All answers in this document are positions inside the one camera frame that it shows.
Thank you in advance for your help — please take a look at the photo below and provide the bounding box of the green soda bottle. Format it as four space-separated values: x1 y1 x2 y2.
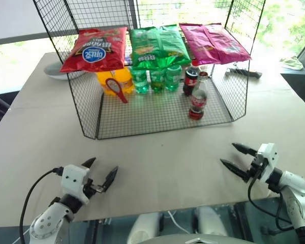
165 65 182 93
149 69 167 94
131 68 151 95

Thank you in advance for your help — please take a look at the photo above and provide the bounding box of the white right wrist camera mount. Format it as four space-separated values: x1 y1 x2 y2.
255 142 280 184

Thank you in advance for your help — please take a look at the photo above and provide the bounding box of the pale green cloth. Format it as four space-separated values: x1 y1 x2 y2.
279 56 304 71

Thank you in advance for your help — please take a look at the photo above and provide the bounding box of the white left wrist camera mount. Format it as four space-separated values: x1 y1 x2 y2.
60 164 90 204

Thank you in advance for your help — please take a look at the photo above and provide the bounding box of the plastic cola bottle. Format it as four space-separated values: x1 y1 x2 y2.
182 60 202 97

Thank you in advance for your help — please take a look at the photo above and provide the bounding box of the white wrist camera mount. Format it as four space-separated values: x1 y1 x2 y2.
60 164 90 204
255 142 280 184

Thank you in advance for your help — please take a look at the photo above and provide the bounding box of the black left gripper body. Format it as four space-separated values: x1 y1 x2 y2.
82 177 105 199

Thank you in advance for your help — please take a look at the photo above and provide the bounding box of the pink chip bag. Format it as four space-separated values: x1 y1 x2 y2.
179 23 252 66

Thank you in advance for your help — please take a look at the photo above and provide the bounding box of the grey bowl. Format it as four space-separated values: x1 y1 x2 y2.
44 63 86 81

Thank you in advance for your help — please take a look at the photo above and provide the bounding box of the grey robot torso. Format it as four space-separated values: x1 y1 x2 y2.
152 234 248 244

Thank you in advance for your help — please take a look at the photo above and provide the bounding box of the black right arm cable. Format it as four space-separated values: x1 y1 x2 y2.
247 174 299 231

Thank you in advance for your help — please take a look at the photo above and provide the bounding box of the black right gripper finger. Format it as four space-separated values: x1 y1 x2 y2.
231 142 258 157
219 158 251 182

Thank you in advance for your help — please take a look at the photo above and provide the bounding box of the black hand tool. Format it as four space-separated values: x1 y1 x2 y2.
224 68 263 79

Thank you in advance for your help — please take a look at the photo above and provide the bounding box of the white rounded robot leg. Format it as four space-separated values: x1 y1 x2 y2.
130 211 164 244
195 206 229 240

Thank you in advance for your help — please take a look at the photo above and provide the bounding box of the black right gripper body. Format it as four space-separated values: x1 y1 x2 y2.
246 151 268 183

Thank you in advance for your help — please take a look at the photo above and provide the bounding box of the green chip bag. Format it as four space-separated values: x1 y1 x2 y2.
129 24 192 71

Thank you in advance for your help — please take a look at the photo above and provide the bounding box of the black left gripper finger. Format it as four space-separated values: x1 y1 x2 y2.
102 166 119 192
81 157 97 169

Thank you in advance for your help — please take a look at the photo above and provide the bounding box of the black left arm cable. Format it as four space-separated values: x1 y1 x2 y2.
19 166 65 244

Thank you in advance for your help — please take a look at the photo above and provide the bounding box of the thin white cable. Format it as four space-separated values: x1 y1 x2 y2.
167 210 192 234

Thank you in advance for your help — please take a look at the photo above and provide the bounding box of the black wire grid rack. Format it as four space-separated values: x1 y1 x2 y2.
32 0 267 140

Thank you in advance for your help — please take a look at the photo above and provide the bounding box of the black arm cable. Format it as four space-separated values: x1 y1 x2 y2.
19 166 65 244
247 174 299 231

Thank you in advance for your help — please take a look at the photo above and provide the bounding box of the red chip bag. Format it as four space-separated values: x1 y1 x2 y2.
59 26 128 73

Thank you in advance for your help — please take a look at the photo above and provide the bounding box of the yellow soda bottle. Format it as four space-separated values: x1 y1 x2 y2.
96 67 136 97

